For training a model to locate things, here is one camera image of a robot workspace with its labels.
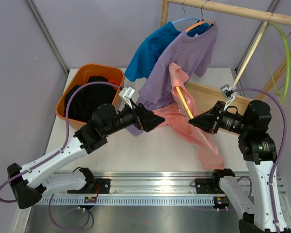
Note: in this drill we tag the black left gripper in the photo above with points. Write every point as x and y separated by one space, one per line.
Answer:
144 119

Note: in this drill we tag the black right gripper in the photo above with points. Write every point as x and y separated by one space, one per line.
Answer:
208 120

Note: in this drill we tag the cream yellow hanger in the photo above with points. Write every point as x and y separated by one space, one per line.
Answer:
184 103

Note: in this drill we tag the pink t shirt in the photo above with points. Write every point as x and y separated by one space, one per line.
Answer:
176 118

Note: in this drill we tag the orange t shirt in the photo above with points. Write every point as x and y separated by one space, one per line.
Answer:
115 83

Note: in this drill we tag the black t shirt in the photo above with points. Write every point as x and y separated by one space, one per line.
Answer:
87 100

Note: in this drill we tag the lime green hanger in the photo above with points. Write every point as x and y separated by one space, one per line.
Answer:
284 68

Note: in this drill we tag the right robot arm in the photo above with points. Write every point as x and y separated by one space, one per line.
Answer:
257 155

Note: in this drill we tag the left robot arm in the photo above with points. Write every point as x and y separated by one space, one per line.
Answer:
32 181

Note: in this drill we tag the lilac t shirt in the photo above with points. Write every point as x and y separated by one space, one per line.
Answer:
192 51

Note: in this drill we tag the blue t shirt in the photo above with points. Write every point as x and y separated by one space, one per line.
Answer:
149 51

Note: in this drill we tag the orange brown hanger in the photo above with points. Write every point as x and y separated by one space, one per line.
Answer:
201 21

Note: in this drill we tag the light blue hanger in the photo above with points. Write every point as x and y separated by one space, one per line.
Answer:
183 16

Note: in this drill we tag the wooden clothes rack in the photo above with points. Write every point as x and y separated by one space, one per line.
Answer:
227 9

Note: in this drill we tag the orange plastic basket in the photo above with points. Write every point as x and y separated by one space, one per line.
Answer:
82 76

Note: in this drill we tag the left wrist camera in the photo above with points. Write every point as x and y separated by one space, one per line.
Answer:
126 94

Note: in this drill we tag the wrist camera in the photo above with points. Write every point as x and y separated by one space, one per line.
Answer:
227 92
126 94

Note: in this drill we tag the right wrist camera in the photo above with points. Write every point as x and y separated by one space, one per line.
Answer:
227 92

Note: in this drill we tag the aluminium mounting rail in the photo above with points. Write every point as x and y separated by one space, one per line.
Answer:
247 192

